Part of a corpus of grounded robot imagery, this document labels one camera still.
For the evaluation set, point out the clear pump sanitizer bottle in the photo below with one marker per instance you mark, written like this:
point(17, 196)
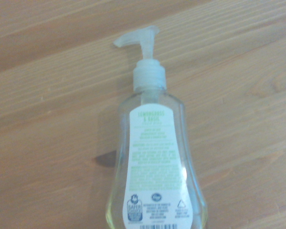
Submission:
point(155, 155)

